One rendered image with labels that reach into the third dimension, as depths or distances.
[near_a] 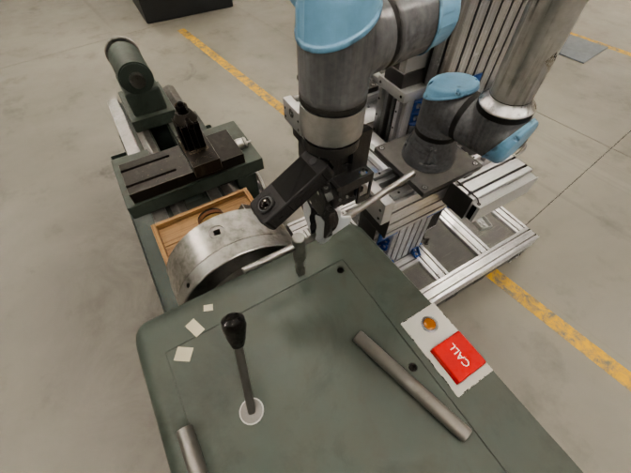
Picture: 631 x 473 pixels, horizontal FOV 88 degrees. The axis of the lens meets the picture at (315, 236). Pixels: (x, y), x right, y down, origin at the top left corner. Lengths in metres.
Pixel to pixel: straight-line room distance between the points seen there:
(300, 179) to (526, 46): 0.50
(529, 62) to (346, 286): 0.52
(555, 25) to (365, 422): 0.70
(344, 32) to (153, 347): 0.53
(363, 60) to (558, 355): 2.09
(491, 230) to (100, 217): 2.64
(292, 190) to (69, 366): 1.97
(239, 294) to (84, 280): 1.94
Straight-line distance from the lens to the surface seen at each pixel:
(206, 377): 0.57
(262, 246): 0.69
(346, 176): 0.45
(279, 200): 0.42
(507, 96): 0.80
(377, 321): 0.59
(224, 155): 1.33
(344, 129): 0.37
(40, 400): 2.28
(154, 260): 1.65
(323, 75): 0.34
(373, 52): 0.35
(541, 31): 0.75
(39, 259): 2.77
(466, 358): 0.59
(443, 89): 0.87
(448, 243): 2.09
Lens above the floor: 1.79
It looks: 54 degrees down
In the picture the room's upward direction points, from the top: straight up
